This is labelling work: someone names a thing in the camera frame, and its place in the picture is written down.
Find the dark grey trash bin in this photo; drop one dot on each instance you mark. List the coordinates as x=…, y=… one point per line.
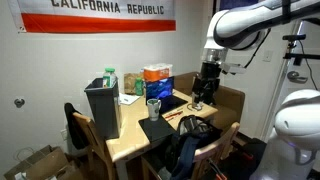
x=104, y=113

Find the cardboard tube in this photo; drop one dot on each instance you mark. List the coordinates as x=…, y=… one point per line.
x=195, y=101

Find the wooden chair right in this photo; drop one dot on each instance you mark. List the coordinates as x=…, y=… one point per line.
x=230, y=103

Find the small green bottle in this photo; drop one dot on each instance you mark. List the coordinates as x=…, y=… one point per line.
x=139, y=87

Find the white wall outlet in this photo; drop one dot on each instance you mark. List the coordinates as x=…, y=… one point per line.
x=64, y=134

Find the small brown paper bag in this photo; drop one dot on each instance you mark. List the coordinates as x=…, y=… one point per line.
x=129, y=82

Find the round metal wall knob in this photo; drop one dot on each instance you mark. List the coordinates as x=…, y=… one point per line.
x=19, y=102

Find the black mouse pad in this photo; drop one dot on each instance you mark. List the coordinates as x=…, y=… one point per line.
x=156, y=128

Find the white paper sheet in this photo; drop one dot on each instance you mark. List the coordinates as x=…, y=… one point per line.
x=129, y=99

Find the black floor bag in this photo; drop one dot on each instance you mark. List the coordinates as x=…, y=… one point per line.
x=248, y=163

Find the white mug with green logo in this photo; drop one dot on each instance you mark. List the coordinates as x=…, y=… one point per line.
x=153, y=108

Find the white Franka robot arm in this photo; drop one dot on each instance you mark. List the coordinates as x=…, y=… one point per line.
x=240, y=23

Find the white light switch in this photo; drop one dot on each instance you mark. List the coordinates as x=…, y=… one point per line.
x=267, y=55

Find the large brown paper bag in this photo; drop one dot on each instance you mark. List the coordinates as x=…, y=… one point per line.
x=40, y=165

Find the dark blue framed poster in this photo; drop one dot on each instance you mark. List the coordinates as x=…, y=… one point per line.
x=233, y=3

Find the wooden chair with backpack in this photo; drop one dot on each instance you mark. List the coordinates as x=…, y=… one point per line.
x=213, y=146

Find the California Republic flag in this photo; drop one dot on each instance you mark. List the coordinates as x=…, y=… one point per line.
x=96, y=15

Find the black jacket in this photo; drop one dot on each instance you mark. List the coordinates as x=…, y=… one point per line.
x=75, y=130

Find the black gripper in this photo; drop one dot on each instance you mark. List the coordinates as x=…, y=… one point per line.
x=211, y=71

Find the orange paper towel pack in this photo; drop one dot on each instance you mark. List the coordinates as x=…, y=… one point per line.
x=157, y=72

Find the wooden chair with jacket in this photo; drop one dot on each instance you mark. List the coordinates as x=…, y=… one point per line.
x=95, y=140

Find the red pen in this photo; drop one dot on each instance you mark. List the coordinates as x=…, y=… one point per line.
x=175, y=117
x=173, y=114

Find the black laptop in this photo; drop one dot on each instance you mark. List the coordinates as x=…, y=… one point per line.
x=160, y=89

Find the clear bottle with green cap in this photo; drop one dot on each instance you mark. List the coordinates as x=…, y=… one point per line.
x=109, y=78

